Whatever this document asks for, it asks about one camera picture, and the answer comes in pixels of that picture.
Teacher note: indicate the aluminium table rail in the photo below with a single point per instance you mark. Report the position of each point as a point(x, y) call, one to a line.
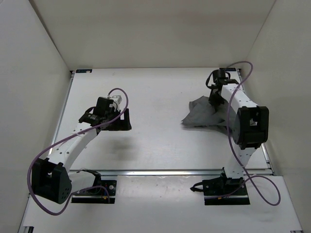
point(158, 172)

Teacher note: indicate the grey pleated skirt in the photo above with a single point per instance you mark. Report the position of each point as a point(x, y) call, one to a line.
point(203, 114)

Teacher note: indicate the right blue corner label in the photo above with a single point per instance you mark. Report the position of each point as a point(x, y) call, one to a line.
point(228, 69)

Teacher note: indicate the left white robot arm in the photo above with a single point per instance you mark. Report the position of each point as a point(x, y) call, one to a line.
point(51, 178)

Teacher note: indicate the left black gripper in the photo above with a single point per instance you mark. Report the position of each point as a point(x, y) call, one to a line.
point(125, 124)

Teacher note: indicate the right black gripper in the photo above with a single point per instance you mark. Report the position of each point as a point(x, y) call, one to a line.
point(213, 102)

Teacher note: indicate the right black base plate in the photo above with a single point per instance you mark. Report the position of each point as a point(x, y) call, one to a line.
point(217, 193)

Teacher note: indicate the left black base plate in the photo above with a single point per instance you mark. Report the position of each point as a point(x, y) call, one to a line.
point(98, 195)

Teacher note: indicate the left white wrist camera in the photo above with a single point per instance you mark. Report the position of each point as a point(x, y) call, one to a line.
point(116, 100)

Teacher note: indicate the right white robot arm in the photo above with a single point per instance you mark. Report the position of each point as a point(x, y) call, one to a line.
point(247, 129)

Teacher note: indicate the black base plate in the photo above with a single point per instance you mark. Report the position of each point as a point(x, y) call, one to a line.
point(98, 195)
point(217, 193)

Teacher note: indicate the blue corner label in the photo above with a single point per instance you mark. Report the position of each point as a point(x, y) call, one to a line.
point(83, 71)
point(228, 69)

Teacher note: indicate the left blue corner label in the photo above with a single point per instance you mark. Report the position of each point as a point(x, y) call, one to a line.
point(83, 71)

